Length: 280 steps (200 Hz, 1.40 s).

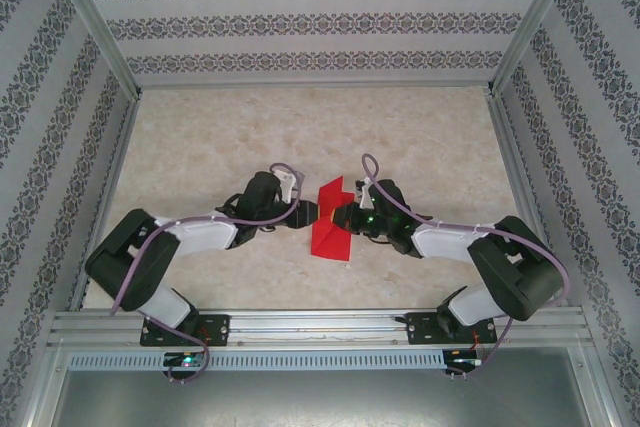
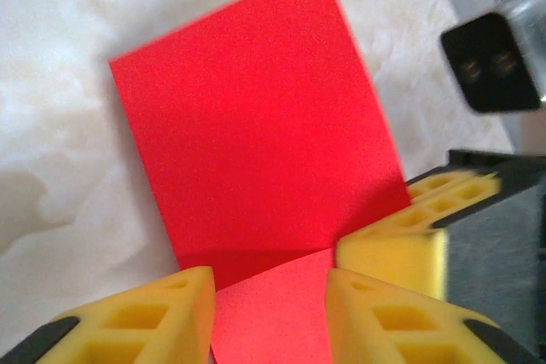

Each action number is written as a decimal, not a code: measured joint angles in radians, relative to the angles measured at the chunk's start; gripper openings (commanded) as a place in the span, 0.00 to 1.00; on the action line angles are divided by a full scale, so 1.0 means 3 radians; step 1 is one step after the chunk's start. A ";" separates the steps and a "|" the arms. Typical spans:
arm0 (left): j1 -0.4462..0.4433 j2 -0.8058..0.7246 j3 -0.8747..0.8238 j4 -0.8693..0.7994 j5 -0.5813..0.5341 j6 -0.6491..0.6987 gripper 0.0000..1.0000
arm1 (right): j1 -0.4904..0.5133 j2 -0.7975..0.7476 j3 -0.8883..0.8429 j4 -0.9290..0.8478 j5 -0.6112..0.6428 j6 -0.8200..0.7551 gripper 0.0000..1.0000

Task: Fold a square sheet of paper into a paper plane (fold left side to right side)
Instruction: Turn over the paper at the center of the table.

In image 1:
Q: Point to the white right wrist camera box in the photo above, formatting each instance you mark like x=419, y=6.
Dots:
x=363, y=194

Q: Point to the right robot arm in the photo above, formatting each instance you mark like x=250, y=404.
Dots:
x=515, y=272

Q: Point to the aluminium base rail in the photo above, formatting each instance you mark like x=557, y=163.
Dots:
x=320, y=327

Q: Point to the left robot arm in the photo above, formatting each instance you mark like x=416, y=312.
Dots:
x=130, y=257

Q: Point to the aluminium frame post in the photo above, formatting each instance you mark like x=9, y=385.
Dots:
x=600, y=392
x=90, y=17
x=37, y=392
x=537, y=17

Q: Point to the circuit board with green light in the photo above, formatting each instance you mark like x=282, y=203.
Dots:
x=465, y=362
x=187, y=360

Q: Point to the grey metal sheet panel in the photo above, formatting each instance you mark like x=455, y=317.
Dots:
x=320, y=402

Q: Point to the aluminium frame crossbeam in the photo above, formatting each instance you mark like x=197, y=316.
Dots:
x=310, y=83

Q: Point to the red paper sheet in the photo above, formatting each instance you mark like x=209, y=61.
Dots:
x=330, y=247

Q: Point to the aluminium frame side rail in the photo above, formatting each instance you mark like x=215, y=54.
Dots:
x=102, y=207
x=527, y=207

